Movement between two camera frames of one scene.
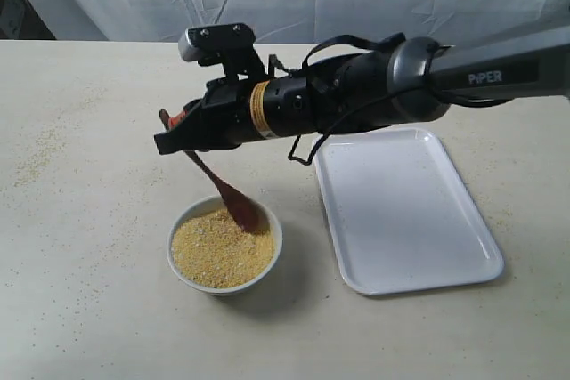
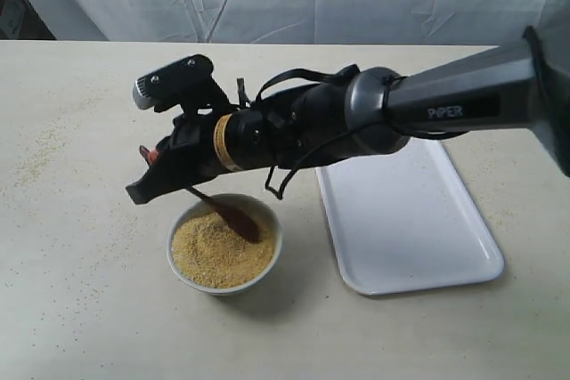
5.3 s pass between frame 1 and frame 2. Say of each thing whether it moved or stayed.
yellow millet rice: stayed
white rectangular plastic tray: stayed
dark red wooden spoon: moved
